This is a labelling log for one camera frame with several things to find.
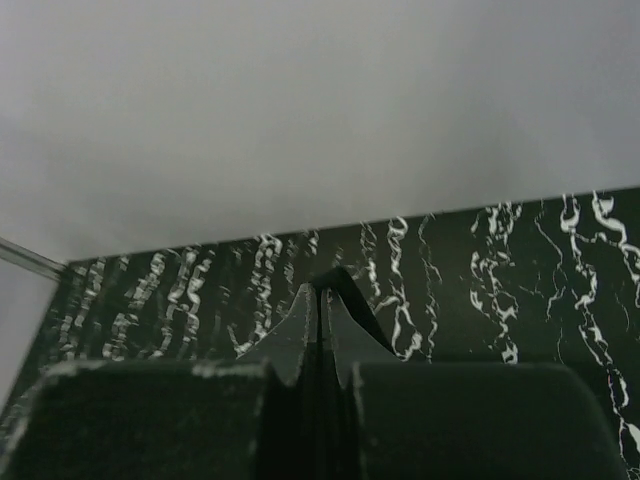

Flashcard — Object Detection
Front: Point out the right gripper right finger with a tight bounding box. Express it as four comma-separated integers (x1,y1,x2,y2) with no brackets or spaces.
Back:
321,290,627,479

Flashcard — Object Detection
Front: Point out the black marbled table mat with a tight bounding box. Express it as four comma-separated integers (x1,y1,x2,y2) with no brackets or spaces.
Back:
1,188,639,479

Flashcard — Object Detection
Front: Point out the black t shirt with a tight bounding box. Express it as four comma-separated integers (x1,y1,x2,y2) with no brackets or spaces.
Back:
311,266,393,353

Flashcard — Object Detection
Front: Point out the left aluminium frame post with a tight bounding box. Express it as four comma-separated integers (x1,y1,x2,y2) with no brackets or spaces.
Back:
0,238,65,279

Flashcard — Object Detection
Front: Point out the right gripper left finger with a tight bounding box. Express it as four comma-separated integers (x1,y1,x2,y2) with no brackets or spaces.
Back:
1,284,316,479

